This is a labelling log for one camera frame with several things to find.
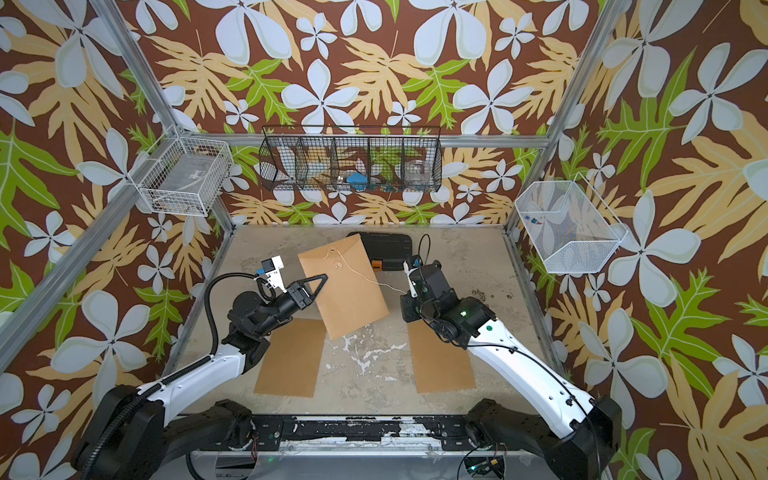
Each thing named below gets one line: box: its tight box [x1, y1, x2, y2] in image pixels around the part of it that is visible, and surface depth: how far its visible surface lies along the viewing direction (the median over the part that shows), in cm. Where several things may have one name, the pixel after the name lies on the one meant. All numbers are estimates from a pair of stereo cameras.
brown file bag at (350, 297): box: [298, 234, 390, 341], surface depth 76 cm
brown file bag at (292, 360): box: [254, 318, 326, 398], surface depth 87 cm
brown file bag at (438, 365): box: [407, 320, 476, 394], surface depth 88 cm
